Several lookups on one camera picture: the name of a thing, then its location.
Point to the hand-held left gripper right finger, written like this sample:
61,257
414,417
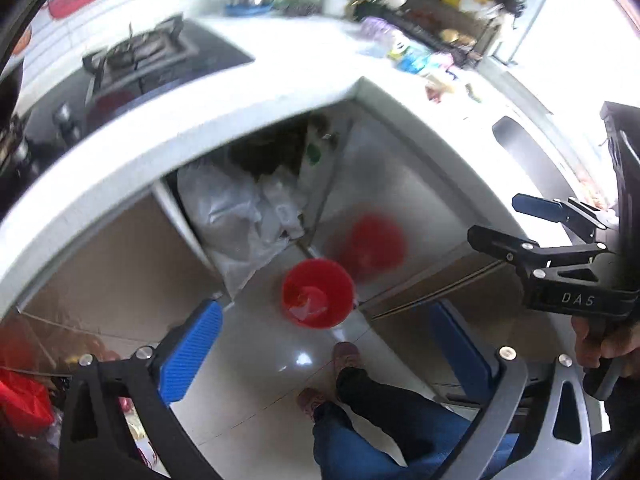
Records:
462,355

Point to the teal packet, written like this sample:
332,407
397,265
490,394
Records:
415,60

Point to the brown shoe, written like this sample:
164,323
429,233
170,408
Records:
347,355
310,400

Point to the green small wrapper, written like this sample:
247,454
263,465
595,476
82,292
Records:
473,92

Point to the round jar wall sticker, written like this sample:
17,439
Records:
22,40

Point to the white plastic bag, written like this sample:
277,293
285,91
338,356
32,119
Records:
220,200

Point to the white lidded jar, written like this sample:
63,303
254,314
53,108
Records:
336,2

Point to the ginger root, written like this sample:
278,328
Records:
455,36

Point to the red plastic bin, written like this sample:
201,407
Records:
300,285

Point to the beige cabinet door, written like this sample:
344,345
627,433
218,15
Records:
115,270

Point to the black glass gas stove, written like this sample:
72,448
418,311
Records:
210,50

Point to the window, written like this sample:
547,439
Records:
590,25

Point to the person's right forearm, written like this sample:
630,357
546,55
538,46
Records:
625,400

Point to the pink white packet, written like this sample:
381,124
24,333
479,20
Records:
444,65

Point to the white ladle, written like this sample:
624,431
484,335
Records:
397,0

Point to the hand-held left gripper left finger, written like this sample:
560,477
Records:
192,350

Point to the steel cabinet door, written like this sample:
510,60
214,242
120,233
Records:
425,175

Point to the person's right hand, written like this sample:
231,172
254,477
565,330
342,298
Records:
585,345

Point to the dark patterned cloth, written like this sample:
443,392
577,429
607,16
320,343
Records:
300,8

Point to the person's right leg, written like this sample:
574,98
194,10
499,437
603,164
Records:
425,420

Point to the steel sink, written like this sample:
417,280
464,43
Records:
525,150

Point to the purple plastic bottle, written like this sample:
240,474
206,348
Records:
377,30

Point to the white jug green label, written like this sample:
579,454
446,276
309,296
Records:
317,155

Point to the blue round tray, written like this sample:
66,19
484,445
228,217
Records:
245,10

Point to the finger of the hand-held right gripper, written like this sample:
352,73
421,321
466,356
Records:
537,207
500,240

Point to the red small wrapper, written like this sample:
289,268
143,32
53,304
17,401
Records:
434,93

